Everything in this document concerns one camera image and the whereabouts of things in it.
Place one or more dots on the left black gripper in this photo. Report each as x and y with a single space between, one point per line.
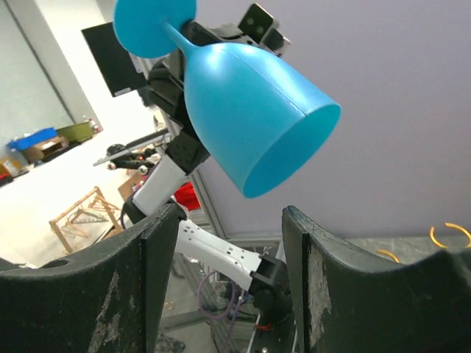
166 77

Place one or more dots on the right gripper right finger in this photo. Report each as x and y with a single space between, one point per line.
346 299

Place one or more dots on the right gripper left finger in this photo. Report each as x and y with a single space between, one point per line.
107 297

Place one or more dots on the blue plastic wine glass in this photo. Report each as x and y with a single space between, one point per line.
259 118

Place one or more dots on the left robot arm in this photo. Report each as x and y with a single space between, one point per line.
262 276

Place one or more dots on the wooden drying rack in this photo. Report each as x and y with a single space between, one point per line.
87 221

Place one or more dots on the cardboard box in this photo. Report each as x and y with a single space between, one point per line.
45 148

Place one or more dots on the blue storage bin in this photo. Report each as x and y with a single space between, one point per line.
30 140

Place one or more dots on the black wall monitor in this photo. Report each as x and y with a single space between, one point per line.
117 66

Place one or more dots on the gold wire glass rack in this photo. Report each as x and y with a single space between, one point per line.
449 237

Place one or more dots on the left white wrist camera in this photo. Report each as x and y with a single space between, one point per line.
261 29

